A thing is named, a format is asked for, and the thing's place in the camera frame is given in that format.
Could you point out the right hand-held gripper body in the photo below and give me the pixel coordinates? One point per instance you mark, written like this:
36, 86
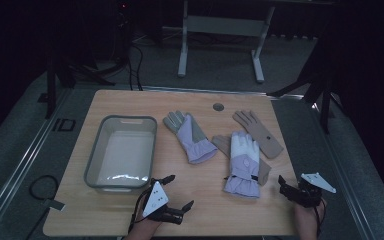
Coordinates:
308, 195

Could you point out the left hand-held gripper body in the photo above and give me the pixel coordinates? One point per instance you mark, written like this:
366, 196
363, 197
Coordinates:
155, 200

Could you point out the person's right hand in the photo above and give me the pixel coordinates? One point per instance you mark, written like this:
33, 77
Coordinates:
308, 216

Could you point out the person's left hand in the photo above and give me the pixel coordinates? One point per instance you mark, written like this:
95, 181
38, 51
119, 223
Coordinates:
143, 226

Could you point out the lilac and white glove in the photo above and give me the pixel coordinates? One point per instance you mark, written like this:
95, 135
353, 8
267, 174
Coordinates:
245, 166

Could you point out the lilac and grey glove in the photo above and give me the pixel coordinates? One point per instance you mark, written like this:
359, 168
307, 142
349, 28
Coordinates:
193, 143

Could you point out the grey plastic basin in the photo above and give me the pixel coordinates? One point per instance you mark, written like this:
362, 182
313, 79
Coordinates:
123, 156

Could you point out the black tripod stand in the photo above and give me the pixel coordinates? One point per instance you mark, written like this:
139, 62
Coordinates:
50, 86
325, 106

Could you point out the grey round table grommet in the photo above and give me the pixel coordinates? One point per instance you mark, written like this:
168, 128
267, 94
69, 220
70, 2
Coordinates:
218, 107

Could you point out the grey flat tag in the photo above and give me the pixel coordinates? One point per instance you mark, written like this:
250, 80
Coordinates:
54, 204

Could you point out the white metal table frame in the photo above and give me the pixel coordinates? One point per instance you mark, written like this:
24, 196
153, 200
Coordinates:
223, 26

